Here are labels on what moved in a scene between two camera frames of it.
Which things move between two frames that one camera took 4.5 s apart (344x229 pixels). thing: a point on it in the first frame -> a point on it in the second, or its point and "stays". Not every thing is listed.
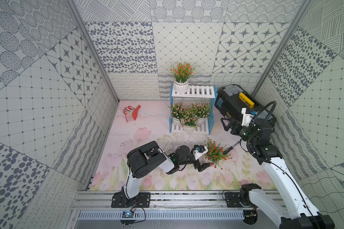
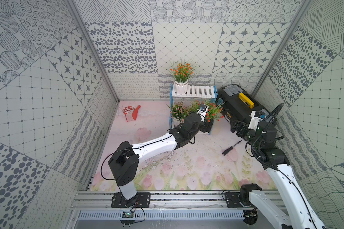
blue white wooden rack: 196,91 stays
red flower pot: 215,155 -> 214,112
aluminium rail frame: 101,201 stays
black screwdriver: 230,149 stays
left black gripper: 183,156 -> 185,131
